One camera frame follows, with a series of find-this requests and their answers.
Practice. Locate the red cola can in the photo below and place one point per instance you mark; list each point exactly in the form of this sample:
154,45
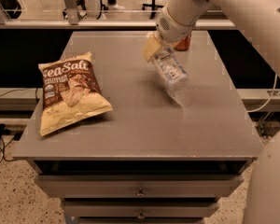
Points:
183,44

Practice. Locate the sea salt chips bag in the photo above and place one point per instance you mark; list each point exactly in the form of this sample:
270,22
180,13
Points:
71,93

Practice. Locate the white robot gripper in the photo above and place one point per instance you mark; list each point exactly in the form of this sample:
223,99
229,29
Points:
173,27

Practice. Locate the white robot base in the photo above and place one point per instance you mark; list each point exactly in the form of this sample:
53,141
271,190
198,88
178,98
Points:
263,195

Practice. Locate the upper grey drawer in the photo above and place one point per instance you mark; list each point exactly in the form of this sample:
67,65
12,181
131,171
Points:
195,186

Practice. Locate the metal railing bar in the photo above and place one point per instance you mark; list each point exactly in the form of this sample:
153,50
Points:
110,25

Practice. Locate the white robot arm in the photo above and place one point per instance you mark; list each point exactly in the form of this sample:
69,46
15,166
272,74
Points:
257,20

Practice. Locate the clear plastic water bottle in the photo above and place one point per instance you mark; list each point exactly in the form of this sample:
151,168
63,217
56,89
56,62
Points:
172,72

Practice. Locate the lower grey drawer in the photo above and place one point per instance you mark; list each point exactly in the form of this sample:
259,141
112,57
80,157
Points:
139,208

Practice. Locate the grey drawer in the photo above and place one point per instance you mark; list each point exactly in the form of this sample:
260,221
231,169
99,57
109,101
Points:
195,186
139,208

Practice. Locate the black chair base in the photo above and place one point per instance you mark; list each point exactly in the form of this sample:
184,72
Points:
154,8

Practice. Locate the grey drawer cabinet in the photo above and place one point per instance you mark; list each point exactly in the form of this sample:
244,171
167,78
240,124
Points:
146,133

